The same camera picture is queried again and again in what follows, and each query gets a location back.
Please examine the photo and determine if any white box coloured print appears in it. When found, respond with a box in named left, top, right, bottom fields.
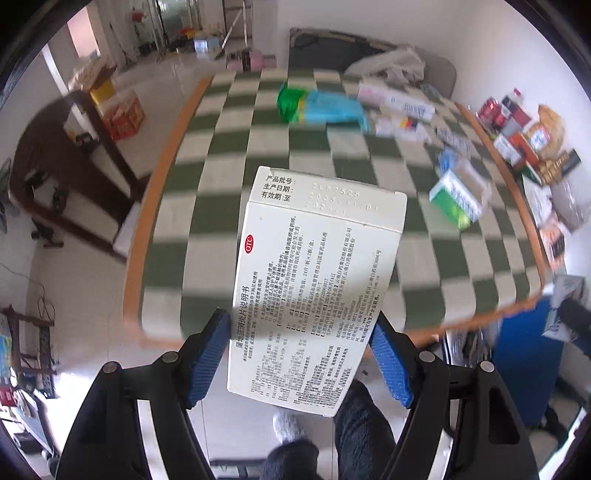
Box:
left=374, top=115, right=432, bottom=144

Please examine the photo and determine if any orange packet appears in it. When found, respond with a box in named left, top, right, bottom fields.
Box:
left=540, top=226, right=566, bottom=268

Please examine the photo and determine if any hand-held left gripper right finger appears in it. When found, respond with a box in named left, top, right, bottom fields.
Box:
left=368, top=310, right=541, bottom=480

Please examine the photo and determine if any grey fuzzy slipper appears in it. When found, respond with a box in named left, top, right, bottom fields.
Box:
left=272, top=411, right=308, bottom=446

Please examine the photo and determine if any black bag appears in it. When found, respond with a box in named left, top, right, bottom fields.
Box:
left=288, top=28, right=402, bottom=75

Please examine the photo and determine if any clear plastic bag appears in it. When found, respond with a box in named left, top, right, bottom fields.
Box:
left=549, top=178, right=591, bottom=232

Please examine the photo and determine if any green white medicine box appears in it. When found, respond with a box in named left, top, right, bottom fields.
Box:
left=429, top=159, right=492, bottom=232

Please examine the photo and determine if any white mop handle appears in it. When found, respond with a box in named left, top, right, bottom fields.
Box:
left=215, top=9, right=245, bottom=61

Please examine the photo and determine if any person's right leg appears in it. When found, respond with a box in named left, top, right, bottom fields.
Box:
left=333, top=381, right=398, bottom=480

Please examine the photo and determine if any white medicine box black text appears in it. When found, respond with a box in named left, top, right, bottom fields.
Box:
left=226, top=166, right=408, bottom=418

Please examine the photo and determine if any white blue medicine box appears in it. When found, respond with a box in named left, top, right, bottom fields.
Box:
left=542, top=274, right=585, bottom=342

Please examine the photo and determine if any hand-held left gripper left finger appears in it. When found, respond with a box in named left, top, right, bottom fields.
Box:
left=55, top=308, right=232, bottom=480

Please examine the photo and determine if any pile of packaged goods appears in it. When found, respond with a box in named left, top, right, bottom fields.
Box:
left=475, top=88, right=583, bottom=188

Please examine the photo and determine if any orange cardboard box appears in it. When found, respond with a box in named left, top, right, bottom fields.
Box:
left=99, top=90, right=146, bottom=141

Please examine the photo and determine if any checkered green white table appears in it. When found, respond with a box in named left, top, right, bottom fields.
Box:
left=122, top=69, right=555, bottom=349

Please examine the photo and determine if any small blue box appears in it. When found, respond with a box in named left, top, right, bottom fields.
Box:
left=438, top=148, right=462, bottom=174

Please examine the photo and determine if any white blue-print box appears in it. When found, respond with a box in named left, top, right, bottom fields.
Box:
left=436, top=127, right=476, bottom=155

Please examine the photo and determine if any person's left leg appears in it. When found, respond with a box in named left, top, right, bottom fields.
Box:
left=263, top=438, right=321, bottom=480

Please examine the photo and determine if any pink thermos bottle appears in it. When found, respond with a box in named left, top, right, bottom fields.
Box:
left=226, top=48, right=278, bottom=72

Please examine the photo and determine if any small wooden rack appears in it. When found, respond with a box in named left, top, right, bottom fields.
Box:
left=0, top=305, right=61, bottom=400

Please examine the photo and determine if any grey chair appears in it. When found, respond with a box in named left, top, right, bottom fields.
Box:
left=416, top=48, right=458, bottom=97

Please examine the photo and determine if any person's leg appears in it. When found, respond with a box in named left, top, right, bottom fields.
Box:
left=333, top=381, right=398, bottom=480
left=263, top=438, right=321, bottom=480

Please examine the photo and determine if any white cloth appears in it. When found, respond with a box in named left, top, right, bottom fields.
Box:
left=344, top=44, right=426, bottom=86

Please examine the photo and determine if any white pink medicine box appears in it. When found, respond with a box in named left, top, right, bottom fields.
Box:
left=358, top=82, right=437, bottom=121

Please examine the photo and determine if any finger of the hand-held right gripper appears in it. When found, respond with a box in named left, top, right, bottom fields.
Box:
left=558, top=298, right=591, bottom=361

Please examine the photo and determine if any yellow box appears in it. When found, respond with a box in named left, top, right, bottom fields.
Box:
left=90, top=78, right=116, bottom=104

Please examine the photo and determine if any dark wooden chair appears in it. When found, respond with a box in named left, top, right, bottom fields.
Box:
left=9, top=90, right=153, bottom=264

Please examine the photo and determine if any green plastic bag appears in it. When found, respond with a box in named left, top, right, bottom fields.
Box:
left=276, top=83, right=309, bottom=123

